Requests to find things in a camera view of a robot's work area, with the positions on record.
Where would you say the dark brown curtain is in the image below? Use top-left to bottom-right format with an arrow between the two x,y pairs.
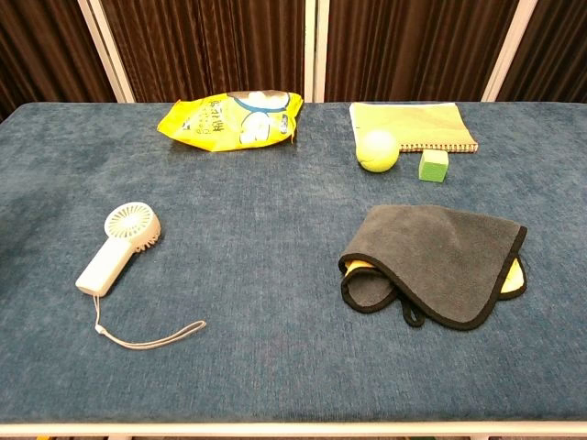
0,0 -> 587,123

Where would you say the yellow-green tennis ball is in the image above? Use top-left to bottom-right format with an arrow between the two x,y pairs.
355,129 -> 400,173

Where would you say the white screen frame post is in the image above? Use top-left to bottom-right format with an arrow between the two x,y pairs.
481,0 -> 538,103
76,0 -> 136,104
303,0 -> 330,104

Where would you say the green spiral notebook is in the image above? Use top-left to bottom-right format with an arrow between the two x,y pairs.
349,101 -> 480,154

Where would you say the green cube block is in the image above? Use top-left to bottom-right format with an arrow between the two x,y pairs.
417,148 -> 449,184

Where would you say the white table edge rail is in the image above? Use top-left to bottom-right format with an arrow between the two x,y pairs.
0,422 -> 587,438

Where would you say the grey yellow microfibre cloth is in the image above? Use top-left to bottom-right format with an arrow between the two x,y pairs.
338,203 -> 528,332

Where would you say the white handheld fan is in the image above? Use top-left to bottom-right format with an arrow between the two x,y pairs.
74,202 -> 207,351

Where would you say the yellow snack bag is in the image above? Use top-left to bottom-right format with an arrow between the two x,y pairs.
157,90 -> 305,153

